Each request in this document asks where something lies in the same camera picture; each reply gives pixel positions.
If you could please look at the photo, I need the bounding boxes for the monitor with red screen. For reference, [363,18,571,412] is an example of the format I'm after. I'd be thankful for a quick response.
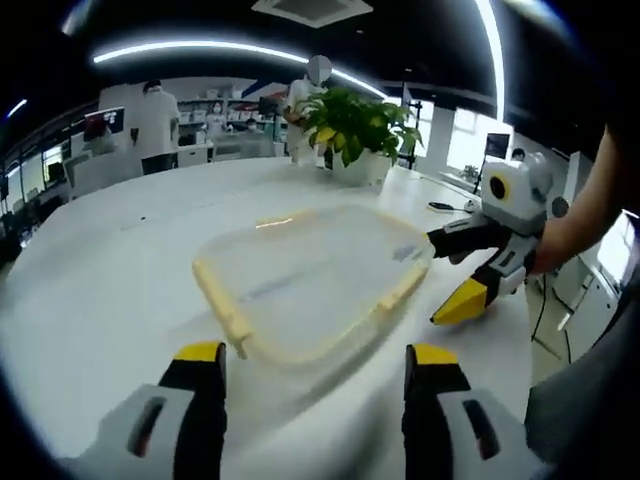
[83,107,126,142]

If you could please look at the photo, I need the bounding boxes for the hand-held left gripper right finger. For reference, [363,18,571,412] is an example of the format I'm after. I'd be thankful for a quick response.
[402,343,546,480]

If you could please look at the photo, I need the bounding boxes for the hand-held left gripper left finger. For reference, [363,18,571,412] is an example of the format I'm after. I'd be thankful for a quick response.
[82,340,229,480]

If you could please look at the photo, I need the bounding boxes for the black cable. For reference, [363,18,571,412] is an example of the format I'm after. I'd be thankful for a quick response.
[528,272,574,362]

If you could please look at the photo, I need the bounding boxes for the green potted plant white pot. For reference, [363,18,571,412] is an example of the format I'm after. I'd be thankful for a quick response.
[298,87,426,189]

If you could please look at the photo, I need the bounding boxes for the black tripod stand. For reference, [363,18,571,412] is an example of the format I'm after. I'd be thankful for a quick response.
[406,99,424,169]

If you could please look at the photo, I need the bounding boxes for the white storage shelves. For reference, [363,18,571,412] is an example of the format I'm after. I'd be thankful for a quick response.
[177,89,282,132]

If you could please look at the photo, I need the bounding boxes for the ceiling air conditioner vent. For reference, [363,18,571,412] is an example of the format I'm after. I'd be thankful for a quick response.
[249,0,374,29]

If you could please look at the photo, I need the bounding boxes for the clear container lid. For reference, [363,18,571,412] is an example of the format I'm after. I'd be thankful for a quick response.
[192,203,432,372]

